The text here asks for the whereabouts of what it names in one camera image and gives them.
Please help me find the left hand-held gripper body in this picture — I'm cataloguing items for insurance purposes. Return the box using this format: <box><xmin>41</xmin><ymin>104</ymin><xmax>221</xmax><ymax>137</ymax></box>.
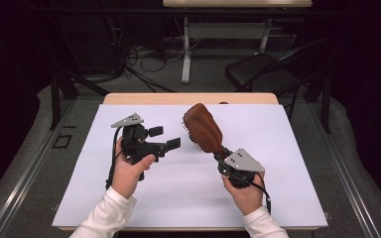
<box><xmin>110</xmin><ymin>113</ymin><xmax>168</xmax><ymax>166</ymax></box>

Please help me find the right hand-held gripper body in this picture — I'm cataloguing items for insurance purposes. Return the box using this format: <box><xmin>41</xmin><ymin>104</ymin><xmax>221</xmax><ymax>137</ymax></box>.
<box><xmin>217</xmin><ymin>148</ymin><xmax>266</xmax><ymax>189</ymax></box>

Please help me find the brown wooden hairbrush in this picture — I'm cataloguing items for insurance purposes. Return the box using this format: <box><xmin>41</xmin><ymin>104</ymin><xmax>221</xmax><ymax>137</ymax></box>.
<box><xmin>182</xmin><ymin>102</ymin><xmax>233</xmax><ymax>159</ymax></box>

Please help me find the person's left hand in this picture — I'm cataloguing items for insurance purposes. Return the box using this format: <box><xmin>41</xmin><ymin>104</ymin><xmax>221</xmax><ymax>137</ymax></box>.
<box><xmin>111</xmin><ymin>137</ymin><xmax>157</xmax><ymax>200</ymax></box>

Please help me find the person's right hand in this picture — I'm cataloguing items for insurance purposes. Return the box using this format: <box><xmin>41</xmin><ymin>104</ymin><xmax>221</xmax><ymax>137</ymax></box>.
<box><xmin>221</xmin><ymin>172</ymin><xmax>267</xmax><ymax>216</ymax></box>

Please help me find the light wooden table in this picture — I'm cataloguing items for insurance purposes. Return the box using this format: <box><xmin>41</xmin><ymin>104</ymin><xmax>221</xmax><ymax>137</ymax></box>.
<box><xmin>59</xmin><ymin>92</ymin><xmax>325</xmax><ymax>232</ymax></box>

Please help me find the white table sheet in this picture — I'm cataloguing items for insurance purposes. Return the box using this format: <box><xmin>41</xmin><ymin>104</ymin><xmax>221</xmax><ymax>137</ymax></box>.
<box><xmin>52</xmin><ymin>103</ymin><xmax>329</xmax><ymax>229</ymax></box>

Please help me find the black metal stand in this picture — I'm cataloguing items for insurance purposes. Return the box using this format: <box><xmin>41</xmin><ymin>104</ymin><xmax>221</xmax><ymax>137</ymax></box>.
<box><xmin>48</xmin><ymin>68</ymin><xmax>111</xmax><ymax>131</ymax></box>

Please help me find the black folding chair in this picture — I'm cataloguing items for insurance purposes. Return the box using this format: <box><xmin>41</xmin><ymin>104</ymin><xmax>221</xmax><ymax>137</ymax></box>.
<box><xmin>224</xmin><ymin>37</ymin><xmax>332</xmax><ymax>120</ymax></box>

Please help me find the white-legged background desk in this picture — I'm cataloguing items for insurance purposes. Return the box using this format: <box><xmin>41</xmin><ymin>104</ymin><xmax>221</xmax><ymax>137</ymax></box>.
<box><xmin>162</xmin><ymin>0</ymin><xmax>314</xmax><ymax>84</ymax></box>

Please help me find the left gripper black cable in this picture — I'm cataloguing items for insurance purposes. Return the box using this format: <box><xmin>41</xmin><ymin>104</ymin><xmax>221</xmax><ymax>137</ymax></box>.
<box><xmin>104</xmin><ymin>126</ymin><xmax>124</xmax><ymax>191</ymax></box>

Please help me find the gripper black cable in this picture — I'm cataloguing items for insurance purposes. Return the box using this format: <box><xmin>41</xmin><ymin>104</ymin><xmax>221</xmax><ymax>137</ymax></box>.
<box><xmin>251</xmin><ymin>172</ymin><xmax>273</xmax><ymax>215</ymax></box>
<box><xmin>104</xmin><ymin>126</ymin><xmax>124</xmax><ymax>191</ymax></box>

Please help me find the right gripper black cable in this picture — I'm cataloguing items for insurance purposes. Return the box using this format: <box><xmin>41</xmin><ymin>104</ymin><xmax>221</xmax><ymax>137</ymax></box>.
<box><xmin>251</xmin><ymin>172</ymin><xmax>273</xmax><ymax>215</ymax></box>

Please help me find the tangle of floor cables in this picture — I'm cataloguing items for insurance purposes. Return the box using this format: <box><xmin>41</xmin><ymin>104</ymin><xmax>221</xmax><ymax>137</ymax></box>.
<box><xmin>125</xmin><ymin>39</ymin><xmax>187</xmax><ymax>93</ymax></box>

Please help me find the metal floor rail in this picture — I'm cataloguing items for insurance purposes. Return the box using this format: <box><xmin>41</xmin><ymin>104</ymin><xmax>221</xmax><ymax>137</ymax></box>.
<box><xmin>0</xmin><ymin>98</ymin><xmax>77</xmax><ymax>238</ymax></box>
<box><xmin>306</xmin><ymin>98</ymin><xmax>381</xmax><ymax>238</ymax></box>

